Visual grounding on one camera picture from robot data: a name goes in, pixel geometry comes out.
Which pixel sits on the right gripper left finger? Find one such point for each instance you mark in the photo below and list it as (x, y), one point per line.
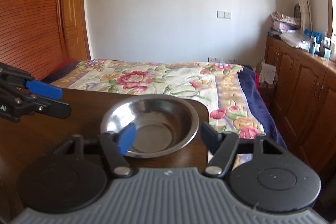
(110, 146)

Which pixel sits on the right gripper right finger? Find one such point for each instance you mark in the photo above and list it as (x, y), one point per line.
(223, 147)

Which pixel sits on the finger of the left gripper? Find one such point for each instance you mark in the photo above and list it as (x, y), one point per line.
(42, 105)
(21, 79)

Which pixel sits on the small steel bowl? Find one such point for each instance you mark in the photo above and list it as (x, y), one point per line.
(164, 124)

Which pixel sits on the red and navy bedding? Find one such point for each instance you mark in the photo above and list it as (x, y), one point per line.
(61, 70)

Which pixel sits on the wooden slatted wardrobe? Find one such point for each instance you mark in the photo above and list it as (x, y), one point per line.
(39, 35)

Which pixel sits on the white paper bag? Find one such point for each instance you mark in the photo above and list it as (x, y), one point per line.
(267, 74)

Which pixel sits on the wooden side cabinet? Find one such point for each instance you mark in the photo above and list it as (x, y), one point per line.
(303, 105)

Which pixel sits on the clear plastic bags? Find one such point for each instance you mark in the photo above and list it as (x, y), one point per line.
(296, 39)

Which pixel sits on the stack of papers and boxes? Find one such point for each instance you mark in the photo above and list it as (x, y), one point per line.
(282, 24)

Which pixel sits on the toiletry bottles group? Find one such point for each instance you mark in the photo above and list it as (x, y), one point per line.
(319, 44)

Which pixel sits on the wall power strip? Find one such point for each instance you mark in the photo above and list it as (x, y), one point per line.
(221, 60)

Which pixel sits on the white wall switch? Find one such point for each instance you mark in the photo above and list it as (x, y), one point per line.
(223, 15)

